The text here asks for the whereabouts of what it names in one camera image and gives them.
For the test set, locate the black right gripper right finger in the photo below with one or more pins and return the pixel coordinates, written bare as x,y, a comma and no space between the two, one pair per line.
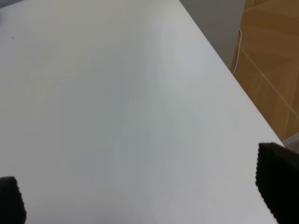
277,180

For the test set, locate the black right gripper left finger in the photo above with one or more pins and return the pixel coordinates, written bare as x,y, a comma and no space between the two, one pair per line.
12,209

